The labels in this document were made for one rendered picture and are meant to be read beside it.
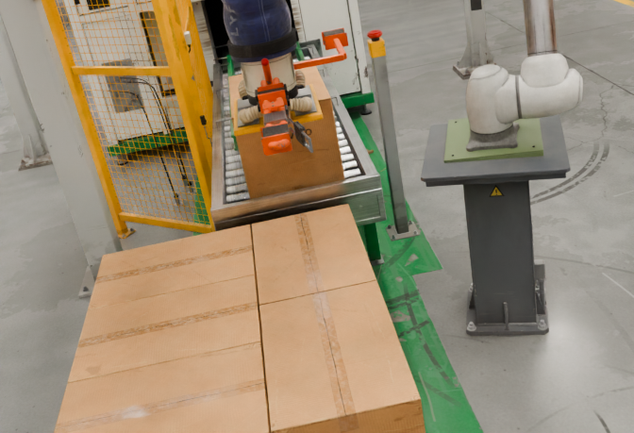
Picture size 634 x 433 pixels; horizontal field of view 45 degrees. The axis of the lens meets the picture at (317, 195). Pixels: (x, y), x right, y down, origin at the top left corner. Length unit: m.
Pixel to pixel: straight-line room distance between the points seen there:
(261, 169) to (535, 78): 1.12
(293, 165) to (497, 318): 1.02
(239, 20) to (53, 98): 1.49
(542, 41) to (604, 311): 1.14
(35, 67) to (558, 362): 2.55
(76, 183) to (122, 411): 1.80
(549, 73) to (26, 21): 2.23
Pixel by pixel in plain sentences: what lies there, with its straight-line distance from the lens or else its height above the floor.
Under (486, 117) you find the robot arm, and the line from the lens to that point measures 2.75.
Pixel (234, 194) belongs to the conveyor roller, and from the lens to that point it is 3.31.
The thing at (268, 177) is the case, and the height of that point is 0.67.
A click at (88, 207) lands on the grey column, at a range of 3.91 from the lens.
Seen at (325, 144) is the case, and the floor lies 0.76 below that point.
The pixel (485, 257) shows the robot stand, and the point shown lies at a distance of 2.98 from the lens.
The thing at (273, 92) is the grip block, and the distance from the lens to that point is 2.28.
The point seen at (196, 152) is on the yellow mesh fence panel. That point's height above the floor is 0.58.
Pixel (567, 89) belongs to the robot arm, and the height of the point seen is 0.97.
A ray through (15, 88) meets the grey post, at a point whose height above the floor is 0.59.
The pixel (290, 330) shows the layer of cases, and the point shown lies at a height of 0.54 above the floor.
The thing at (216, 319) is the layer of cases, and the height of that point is 0.54.
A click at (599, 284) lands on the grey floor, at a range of 3.42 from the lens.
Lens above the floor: 1.90
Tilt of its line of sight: 25 degrees down
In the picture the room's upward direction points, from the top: 11 degrees counter-clockwise
